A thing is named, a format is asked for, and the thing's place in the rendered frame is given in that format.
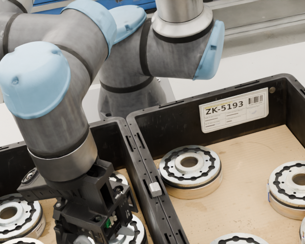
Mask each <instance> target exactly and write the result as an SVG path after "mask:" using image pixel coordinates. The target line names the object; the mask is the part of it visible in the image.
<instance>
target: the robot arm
mask: <svg viewBox="0 0 305 244"><path fill-rule="evenodd" d="M34 1H35V0H0V88H1V91H2V94H3V99H4V102H5V104H6V106H7V108H8V110H9V111H10V112H11V114H12V116H13V118H14V120H15V122H16V124H17V126H18V128H19V130H20V132H21V135H22V137H23V139H24V141H25V143H26V145H27V147H28V151H29V153H30V155H31V157H32V159H33V162H34V164H35V166H36V168H34V169H33V170H31V171H29V172H28V174H27V175H26V176H25V177H24V178H23V180H22V181H21V183H22V184H21V185H20V186H19V188H18V189H17V191H18V192H19V193H20V194H21V195H22V196H23V197H24V198H25V199H26V200H27V201H28V202H32V201H38V200H44V199H51V198H56V200H57V202H56V203H55V205H54V206H53V208H54V210H53V216H52V218H53V219H55V224H56V225H55V227H54V228H53V229H54V231H55V234H56V242H57V244H92V242H91V241H90V240H89V239H88V238H87V237H90V238H91V239H93V241H94V243H95V244H109V243H108V241H111V240H114V239H115V238H116V237H115V235H116V234H118V235H126V236H134V235H135V232H134V231H133V229H132V228H130V227H129V226H128V225H129V223H130V222H131V220H132V219H133V215H132V212H135V213H138V208H137V205H136V202H135V199H134V196H133V193H132V190H131V187H130V185H126V184H123V183H120V182H116V181H113V180H110V179H109V177H110V176H111V174H112V173H113V171H114V168H113V165H112V163H111V162H107V161H104V160H101V159H99V156H98V153H97V147H96V144H95V142H94V139H93V136H92V133H91V130H90V128H89V124H88V121H87V118H86V115H85V112H84V110H83V107H82V100H83V99H84V97H85V95H86V93H87V92H88V90H89V88H90V86H91V84H92V82H93V81H94V79H95V77H96V75H97V74H98V75H99V80H100V84H101V86H100V92H99V99H98V113H99V117H100V120H104V119H108V118H112V117H122V118H124V119H125V120H126V117H127V116H128V115H129V114H130V113H132V112H134V111H138V110H142V109H146V108H150V107H154V106H158V105H161V104H165V103H167V98H166V95H165V92H164V91H163V89H162V87H161V85H160V84H159V82H158V80H157V78H156V77H167V78H180V79H192V80H193V81H195V80H209V79H212V78H213V77H214V76H215V74H216V73H217V70H218V67H219V64H220V60H221V55H222V50H223V44H224V35H225V26H224V23H223V21H219V20H218V19H216V20H214V19H213V12H212V10H211V8H210V7H209V6H208V5H207V4H205V3H203V0H155V2H156V7H157V11H156V12H155V13H154V14H153V16H152V18H147V14H146V12H145V11H144V9H143V8H140V7H139V6H136V5H125V6H120V7H116V8H113V9H110V10H108V9H106V8H105V7H104V6H103V5H101V4H99V3H97V2H95V1H92V0H76V1H74V2H72V3H70V4H69V5H68V6H67V7H65V8H63V9H62V11H61V13H60V14H59V15H50V14H30V12H31V9H32V7H33V4H34ZM121 192H122V193H121ZM127 193H128V194H129V196H130V199H131V202H132V204H129V203H128V200H127V198H126V194H127ZM131 211H132V212H131Z"/></svg>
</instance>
